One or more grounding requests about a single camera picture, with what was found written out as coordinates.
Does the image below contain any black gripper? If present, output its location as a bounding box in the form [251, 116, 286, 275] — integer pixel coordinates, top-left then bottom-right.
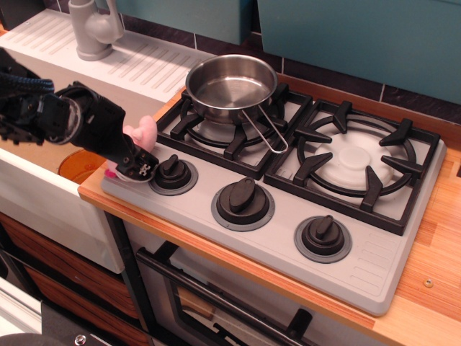
[53, 81, 159, 180]

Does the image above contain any pink stuffed pig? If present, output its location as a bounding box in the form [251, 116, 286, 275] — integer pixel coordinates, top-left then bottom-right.
[104, 116, 158, 182]

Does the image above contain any stainless steel pan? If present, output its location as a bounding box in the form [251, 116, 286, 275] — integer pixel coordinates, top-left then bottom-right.
[185, 54, 288, 154]

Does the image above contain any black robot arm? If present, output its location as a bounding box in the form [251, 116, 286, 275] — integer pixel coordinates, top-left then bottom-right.
[1, 49, 158, 182]

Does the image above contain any black left stove knob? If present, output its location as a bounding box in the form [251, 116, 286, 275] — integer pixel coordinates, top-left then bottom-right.
[149, 154, 199, 196]

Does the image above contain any black stove knob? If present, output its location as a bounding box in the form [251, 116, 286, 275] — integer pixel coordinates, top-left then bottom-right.
[294, 215, 352, 264]
[211, 177, 275, 232]
[149, 154, 199, 196]

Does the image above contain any black middle stove knob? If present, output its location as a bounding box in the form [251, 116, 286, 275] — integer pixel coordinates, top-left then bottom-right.
[211, 177, 275, 232]

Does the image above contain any grey toy stove top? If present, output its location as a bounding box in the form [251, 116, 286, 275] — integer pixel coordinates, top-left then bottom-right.
[102, 84, 446, 315]

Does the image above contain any black right stove knob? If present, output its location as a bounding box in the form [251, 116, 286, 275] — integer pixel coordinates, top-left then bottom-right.
[294, 215, 352, 264]

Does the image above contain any orange plastic bowl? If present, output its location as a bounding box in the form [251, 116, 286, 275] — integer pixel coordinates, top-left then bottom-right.
[58, 149, 106, 184]

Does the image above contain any white sink unit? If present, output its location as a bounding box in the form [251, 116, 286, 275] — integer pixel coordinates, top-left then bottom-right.
[1, 9, 207, 274]

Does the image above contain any black left burner grate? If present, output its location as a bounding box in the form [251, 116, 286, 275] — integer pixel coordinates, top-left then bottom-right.
[158, 82, 313, 179]

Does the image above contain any black burner grate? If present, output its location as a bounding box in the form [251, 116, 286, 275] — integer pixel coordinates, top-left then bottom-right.
[158, 82, 313, 179]
[264, 100, 441, 235]

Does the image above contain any white oven door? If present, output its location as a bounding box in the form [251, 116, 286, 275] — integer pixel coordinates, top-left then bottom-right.
[125, 223, 380, 345]

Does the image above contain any grey toy faucet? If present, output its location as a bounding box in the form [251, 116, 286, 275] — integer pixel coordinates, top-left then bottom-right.
[68, 0, 124, 61]

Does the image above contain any wooden drawer front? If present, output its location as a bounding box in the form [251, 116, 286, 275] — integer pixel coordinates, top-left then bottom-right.
[1, 215, 152, 345]

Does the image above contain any black right burner grate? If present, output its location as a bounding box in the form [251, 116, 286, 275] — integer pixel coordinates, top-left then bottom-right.
[264, 100, 441, 235]

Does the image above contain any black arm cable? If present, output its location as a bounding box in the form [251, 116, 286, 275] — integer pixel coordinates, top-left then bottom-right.
[0, 70, 55, 97]

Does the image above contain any black oven door handle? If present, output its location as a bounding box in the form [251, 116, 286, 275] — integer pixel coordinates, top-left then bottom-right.
[135, 241, 313, 345]

